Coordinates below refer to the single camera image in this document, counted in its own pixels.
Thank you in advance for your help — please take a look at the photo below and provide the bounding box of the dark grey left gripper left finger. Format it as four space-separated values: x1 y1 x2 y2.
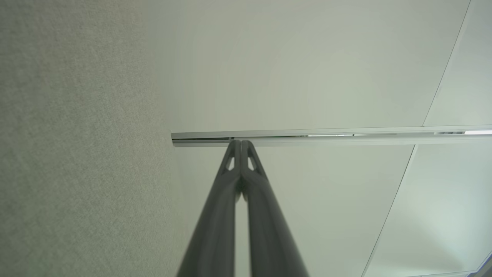
177 139 242 277

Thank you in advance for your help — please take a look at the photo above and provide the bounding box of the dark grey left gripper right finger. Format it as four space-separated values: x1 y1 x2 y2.
241 140 310 277

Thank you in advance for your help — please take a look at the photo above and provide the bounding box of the grey wall base rail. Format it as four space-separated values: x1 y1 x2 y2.
171 125 492 148

